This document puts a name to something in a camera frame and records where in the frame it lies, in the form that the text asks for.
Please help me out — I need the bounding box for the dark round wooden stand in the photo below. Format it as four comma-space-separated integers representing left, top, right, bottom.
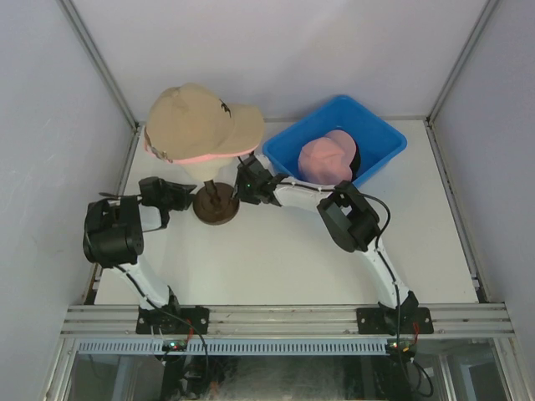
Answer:
193, 180, 240, 226

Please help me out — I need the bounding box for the pink baseball cap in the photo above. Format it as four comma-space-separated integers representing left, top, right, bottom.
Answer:
142, 126, 257, 165

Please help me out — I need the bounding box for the beige cap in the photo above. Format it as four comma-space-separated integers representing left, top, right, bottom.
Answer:
145, 83, 265, 160

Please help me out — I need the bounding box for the blue plastic bin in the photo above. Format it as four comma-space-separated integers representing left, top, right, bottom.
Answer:
262, 95, 407, 187

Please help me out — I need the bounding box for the dark cap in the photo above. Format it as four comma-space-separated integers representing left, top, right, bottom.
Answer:
349, 145, 361, 180

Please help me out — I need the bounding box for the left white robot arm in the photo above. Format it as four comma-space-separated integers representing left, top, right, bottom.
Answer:
83, 176, 196, 334

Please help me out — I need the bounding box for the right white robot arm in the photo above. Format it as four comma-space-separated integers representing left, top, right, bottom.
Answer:
234, 154, 419, 334

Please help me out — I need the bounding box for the beige mannequin head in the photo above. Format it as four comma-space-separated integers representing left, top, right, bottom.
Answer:
182, 157, 233, 182

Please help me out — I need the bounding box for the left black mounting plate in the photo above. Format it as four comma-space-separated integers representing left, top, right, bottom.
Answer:
135, 306, 210, 335

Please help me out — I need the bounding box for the black mounting plate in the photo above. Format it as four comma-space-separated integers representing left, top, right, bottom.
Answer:
135, 306, 210, 335
356, 307, 435, 336

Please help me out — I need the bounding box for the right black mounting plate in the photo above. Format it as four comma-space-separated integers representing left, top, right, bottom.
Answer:
356, 307, 435, 336

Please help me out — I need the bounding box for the perforated grey cable duct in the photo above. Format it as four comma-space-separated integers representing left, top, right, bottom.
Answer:
78, 338, 388, 357

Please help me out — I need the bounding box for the aluminium mounting rail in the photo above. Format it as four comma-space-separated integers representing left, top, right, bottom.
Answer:
60, 303, 514, 339

